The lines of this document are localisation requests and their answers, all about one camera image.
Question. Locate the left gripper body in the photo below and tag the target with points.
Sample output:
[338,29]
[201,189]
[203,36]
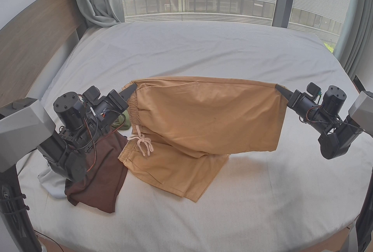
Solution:
[112,111]

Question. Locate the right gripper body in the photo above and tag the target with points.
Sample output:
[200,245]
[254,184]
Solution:
[304,106]

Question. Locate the tan shorts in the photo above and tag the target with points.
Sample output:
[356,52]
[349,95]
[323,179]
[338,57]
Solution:
[209,117]

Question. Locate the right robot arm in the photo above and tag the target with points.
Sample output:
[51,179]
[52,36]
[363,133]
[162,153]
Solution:
[335,102]

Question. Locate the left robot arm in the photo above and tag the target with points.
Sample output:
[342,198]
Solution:
[26,134]

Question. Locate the bed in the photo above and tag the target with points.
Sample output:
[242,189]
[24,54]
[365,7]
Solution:
[221,50]

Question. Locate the green garment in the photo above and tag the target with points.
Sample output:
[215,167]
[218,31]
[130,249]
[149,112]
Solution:
[125,124]

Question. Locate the brown garment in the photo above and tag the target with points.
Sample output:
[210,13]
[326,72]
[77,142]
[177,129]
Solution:
[102,178]

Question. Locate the pale grey garment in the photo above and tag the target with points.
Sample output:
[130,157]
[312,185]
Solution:
[52,183]

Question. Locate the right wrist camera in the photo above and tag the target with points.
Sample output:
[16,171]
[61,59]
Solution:
[314,90]

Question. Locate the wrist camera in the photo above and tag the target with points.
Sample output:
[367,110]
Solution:
[91,93]
[314,90]

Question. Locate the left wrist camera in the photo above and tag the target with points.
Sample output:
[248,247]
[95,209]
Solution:
[91,93]

